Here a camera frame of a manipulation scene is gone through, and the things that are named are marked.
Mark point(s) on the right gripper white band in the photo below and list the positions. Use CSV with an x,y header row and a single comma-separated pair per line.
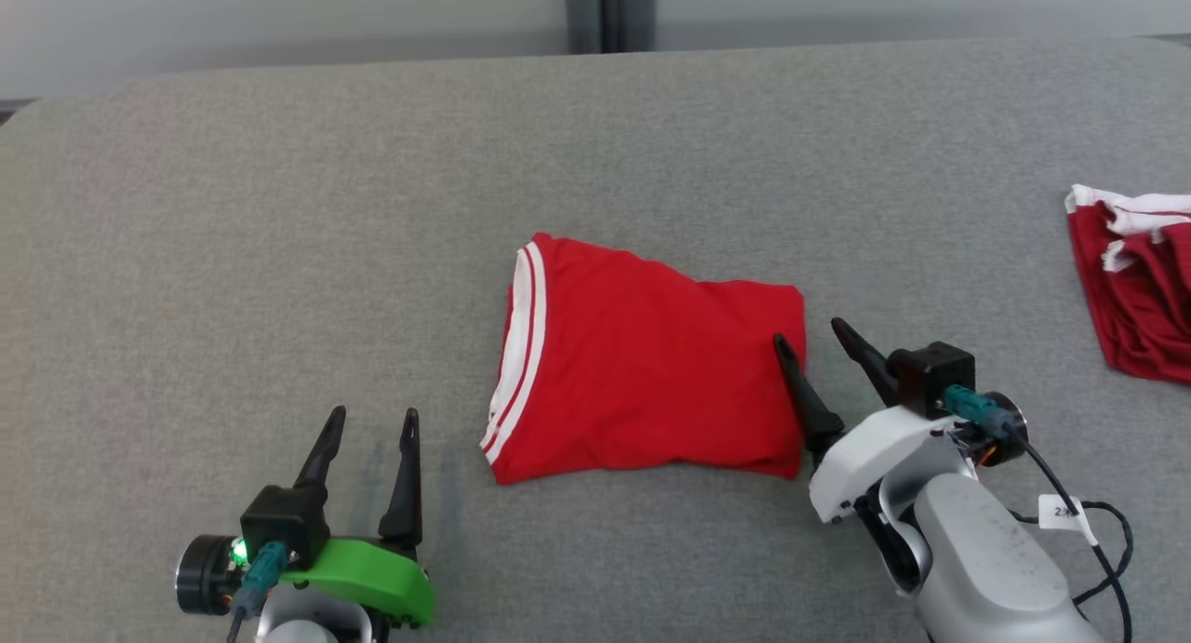
x,y
865,457

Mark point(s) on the red and white jersey shirt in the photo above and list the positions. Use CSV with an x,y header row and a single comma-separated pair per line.
x,y
642,364

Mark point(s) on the dark red white-trimmed garment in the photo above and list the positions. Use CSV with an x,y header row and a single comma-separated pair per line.
x,y
1144,289

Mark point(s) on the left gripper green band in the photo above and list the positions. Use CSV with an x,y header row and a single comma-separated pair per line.
x,y
372,578

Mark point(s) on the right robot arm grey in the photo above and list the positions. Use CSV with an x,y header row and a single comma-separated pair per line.
x,y
986,569

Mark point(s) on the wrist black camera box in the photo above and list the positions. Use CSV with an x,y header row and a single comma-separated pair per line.
x,y
284,522
930,378

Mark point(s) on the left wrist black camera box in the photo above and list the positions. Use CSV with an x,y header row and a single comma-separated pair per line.
x,y
284,522

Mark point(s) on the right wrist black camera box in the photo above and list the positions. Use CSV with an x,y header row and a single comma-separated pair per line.
x,y
930,378

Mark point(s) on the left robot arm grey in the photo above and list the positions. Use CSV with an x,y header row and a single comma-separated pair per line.
x,y
312,624

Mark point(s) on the dark grey metal post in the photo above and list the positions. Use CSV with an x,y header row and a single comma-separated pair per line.
x,y
609,10

